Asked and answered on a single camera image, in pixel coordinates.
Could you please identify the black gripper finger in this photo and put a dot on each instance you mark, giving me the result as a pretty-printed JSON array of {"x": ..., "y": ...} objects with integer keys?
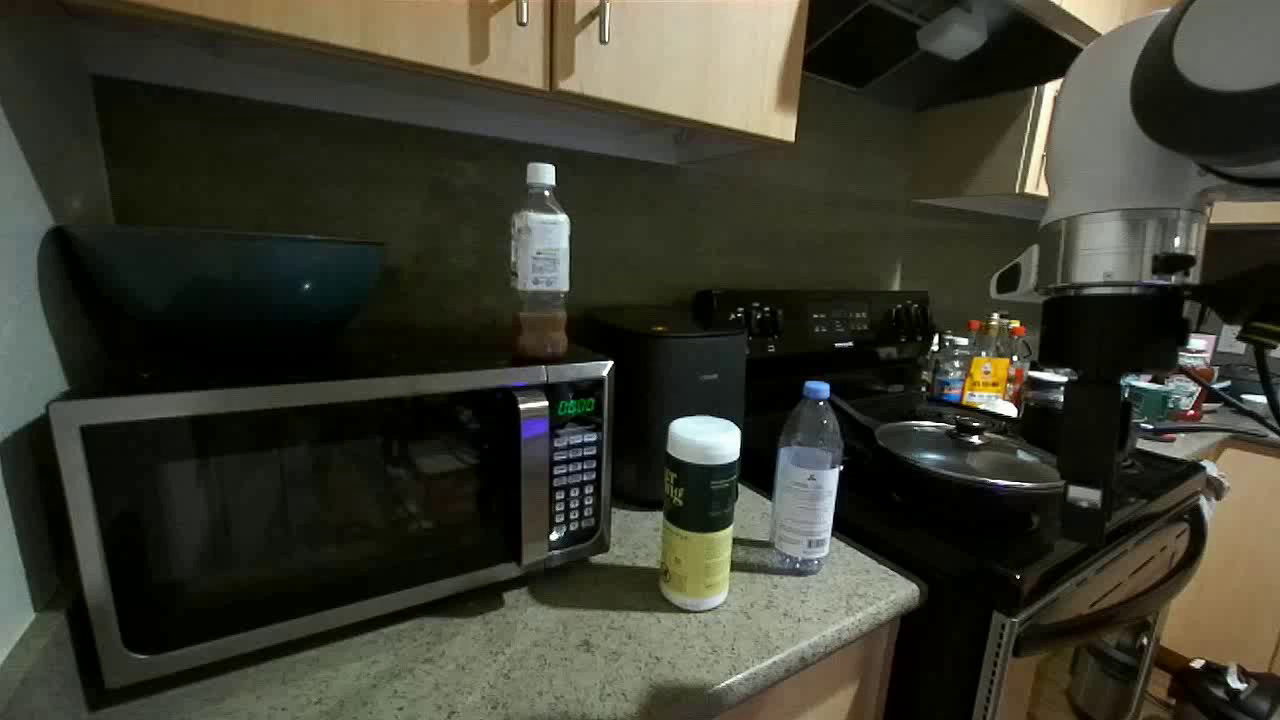
[{"x": 1098, "y": 440}]

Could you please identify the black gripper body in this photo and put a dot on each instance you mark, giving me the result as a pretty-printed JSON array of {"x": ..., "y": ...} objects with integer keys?
[{"x": 1113, "y": 332}]

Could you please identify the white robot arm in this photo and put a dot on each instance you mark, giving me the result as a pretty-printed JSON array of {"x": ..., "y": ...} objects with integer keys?
[{"x": 1105, "y": 134}]

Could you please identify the orange oil bottle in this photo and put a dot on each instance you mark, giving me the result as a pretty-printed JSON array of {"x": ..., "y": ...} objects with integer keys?
[{"x": 988, "y": 368}]

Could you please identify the clear water bottle blue cap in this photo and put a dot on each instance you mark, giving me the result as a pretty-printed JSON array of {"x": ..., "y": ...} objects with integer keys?
[{"x": 807, "y": 492}]

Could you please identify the stainless steel black microwave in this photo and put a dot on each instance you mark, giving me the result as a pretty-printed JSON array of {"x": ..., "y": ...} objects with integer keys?
[{"x": 295, "y": 520}]

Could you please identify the teal mug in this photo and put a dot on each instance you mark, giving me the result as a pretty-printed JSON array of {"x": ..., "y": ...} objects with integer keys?
[{"x": 1151, "y": 396}]

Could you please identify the glass pan lid with knob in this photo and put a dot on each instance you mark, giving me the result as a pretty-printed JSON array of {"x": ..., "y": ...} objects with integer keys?
[{"x": 967, "y": 463}]

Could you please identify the black frying pan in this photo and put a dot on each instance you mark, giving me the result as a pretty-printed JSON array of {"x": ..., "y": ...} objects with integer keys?
[{"x": 961, "y": 520}]

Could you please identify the small dark condiment jar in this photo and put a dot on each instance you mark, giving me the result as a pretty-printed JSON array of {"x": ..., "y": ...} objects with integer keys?
[{"x": 950, "y": 375}]

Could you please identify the black electric stove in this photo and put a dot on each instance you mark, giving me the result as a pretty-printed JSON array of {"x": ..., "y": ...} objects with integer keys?
[{"x": 826, "y": 320}]

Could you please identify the range hood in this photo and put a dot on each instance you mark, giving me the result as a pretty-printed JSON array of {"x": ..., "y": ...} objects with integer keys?
[{"x": 934, "y": 47}]

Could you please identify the wooden base cabinet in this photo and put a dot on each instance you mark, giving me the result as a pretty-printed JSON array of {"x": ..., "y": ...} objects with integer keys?
[{"x": 826, "y": 687}]

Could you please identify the white-lidded green yellow canister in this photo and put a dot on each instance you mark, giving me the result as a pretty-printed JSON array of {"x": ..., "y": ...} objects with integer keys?
[{"x": 699, "y": 535}]

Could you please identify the black box-shaped appliance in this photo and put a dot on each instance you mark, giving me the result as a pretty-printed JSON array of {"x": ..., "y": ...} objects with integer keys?
[{"x": 664, "y": 375}]

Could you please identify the wooden cabinet door narrow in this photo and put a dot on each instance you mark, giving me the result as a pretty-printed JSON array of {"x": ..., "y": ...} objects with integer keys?
[{"x": 693, "y": 63}]

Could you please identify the wooden cabinet door wide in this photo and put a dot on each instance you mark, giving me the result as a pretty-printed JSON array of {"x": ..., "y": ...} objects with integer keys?
[{"x": 332, "y": 25}]

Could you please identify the dark blue bowl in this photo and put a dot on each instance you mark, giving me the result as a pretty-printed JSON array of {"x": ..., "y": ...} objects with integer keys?
[{"x": 227, "y": 287}]

